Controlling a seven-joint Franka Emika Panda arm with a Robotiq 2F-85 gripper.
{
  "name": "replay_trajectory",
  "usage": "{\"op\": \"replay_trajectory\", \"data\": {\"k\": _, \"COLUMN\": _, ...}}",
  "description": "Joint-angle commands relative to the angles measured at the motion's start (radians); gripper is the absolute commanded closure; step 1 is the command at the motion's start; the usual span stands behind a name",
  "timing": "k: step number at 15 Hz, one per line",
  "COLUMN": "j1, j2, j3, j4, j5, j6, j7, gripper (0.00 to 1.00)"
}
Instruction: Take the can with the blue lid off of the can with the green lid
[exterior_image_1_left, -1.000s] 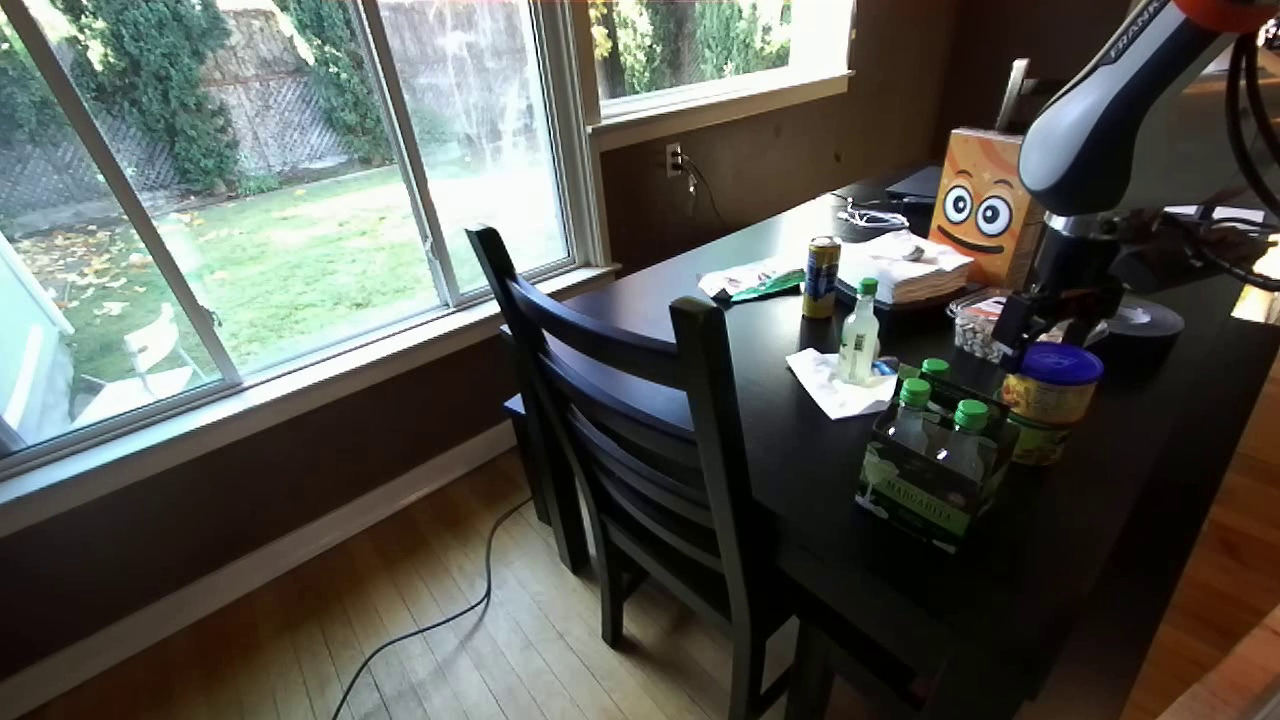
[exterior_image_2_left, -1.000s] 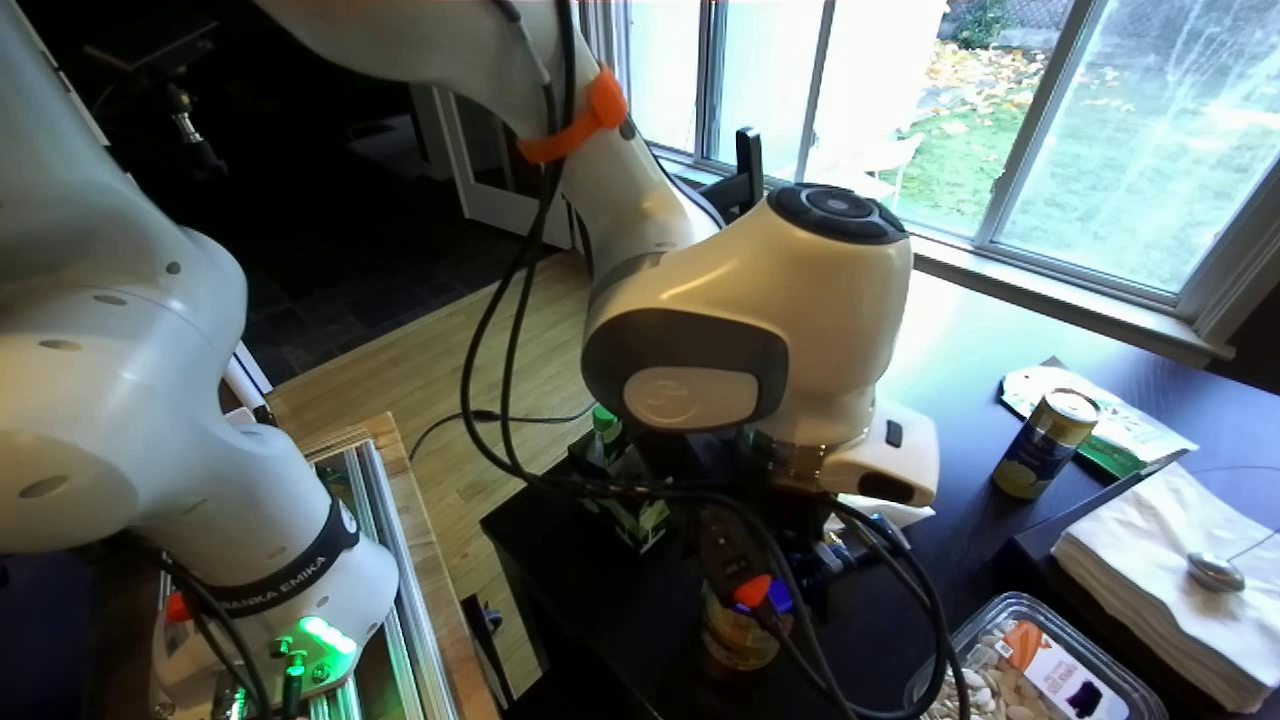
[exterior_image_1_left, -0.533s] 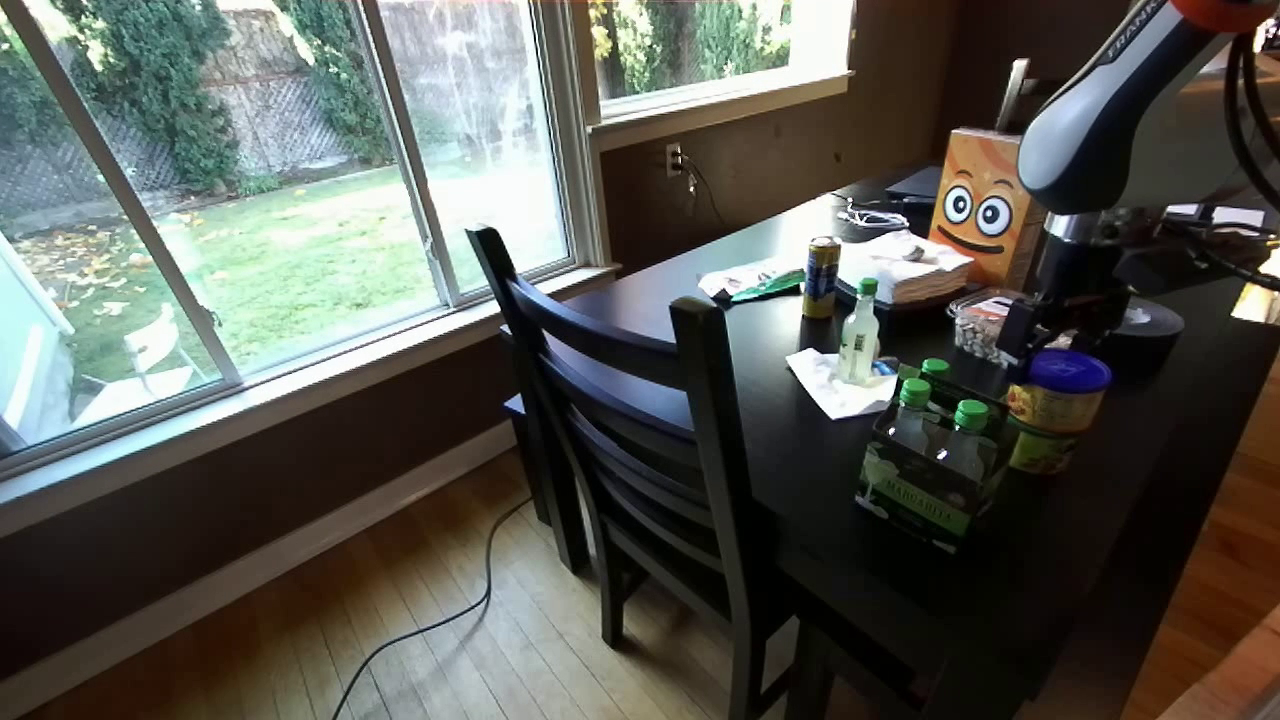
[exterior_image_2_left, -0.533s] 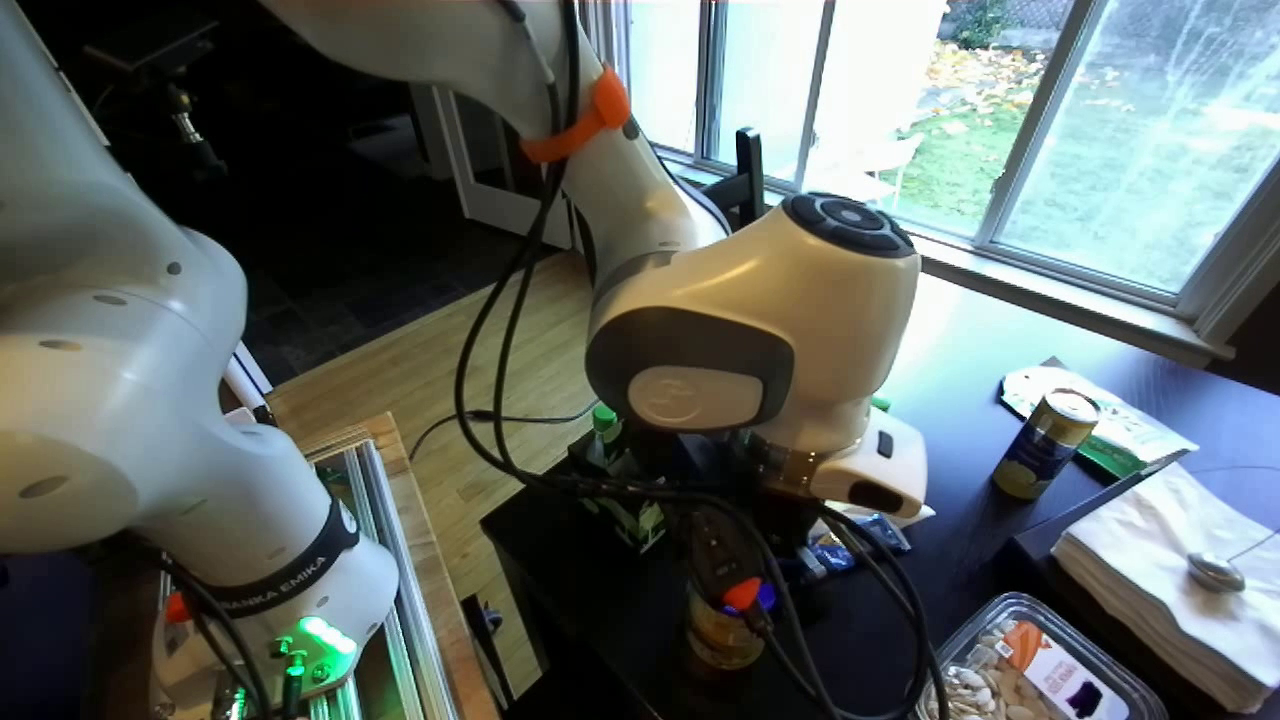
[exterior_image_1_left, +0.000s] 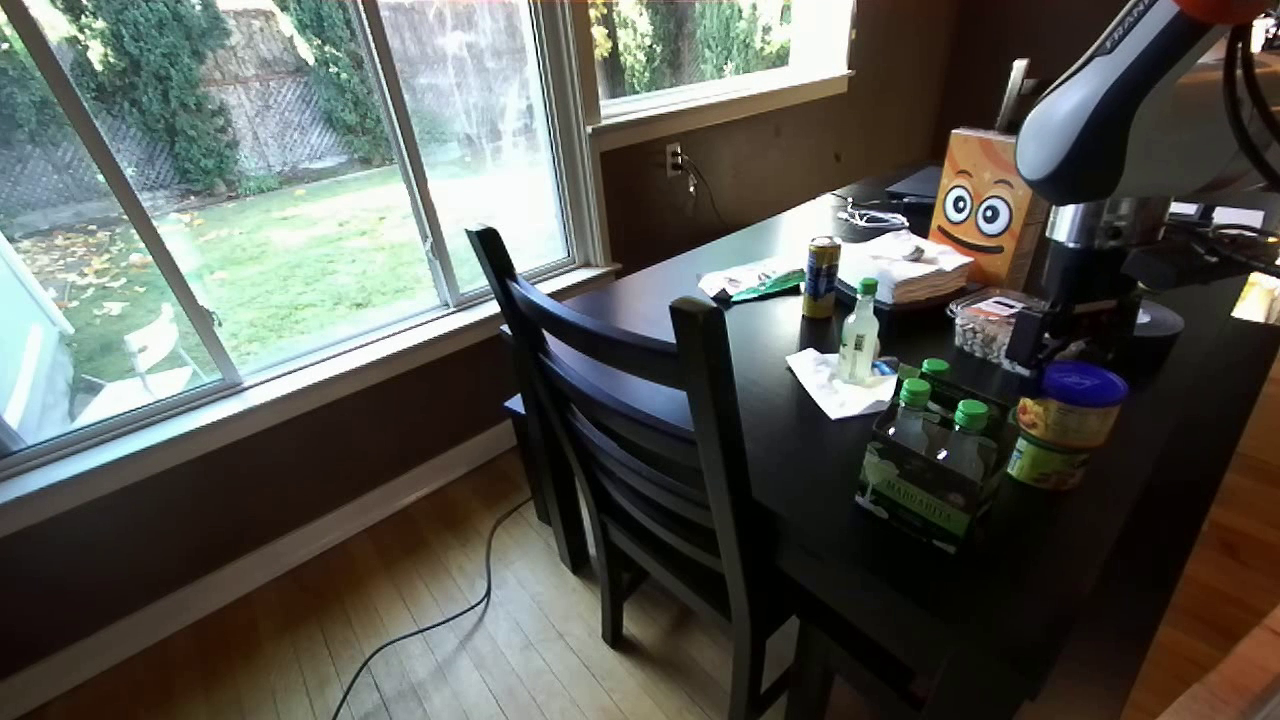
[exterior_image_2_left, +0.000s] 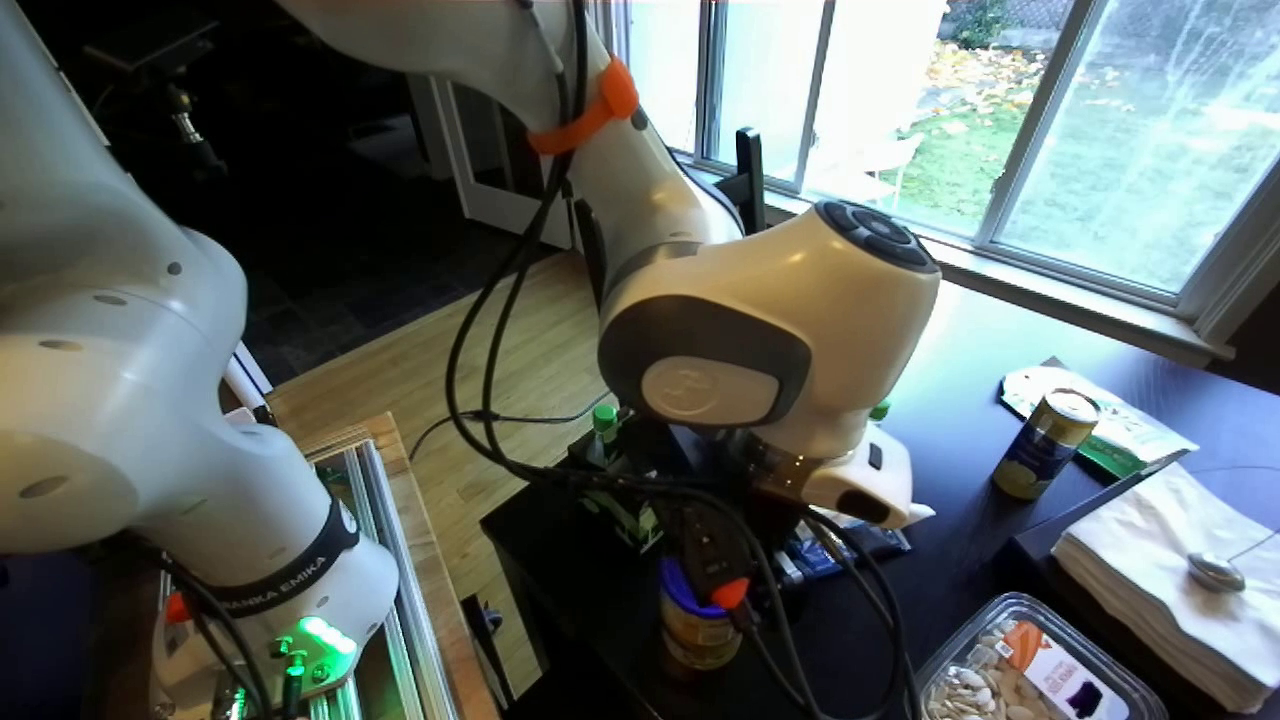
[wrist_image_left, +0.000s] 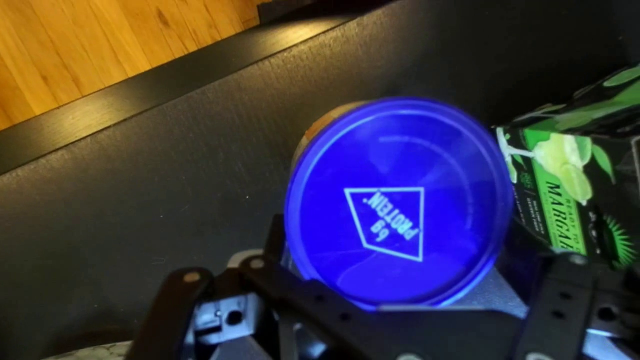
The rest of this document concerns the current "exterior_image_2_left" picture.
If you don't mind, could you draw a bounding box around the dark wooden chair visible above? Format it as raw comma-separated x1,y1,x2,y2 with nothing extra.
573,124,773,296

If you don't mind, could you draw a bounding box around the white paper with green card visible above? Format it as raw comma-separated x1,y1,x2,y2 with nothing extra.
1002,358,1197,482

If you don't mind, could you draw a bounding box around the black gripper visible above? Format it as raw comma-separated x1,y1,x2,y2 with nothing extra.
678,500,754,614

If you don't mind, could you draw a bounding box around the green bottle carrier pack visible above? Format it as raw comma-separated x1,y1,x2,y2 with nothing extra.
568,401,685,556

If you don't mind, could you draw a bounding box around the clear plastic food container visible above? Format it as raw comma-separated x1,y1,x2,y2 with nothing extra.
915,594,1170,720

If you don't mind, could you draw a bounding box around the blue yellow tin can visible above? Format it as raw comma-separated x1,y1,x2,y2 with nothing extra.
991,390,1100,504

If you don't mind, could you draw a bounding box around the small silver object on napkins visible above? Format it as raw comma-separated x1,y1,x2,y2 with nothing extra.
1189,552,1247,594

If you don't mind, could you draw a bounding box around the stack of white napkins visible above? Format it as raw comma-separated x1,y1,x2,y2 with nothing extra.
1053,463,1280,718

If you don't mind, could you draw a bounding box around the black floor cable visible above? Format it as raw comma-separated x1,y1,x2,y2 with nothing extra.
404,393,618,463

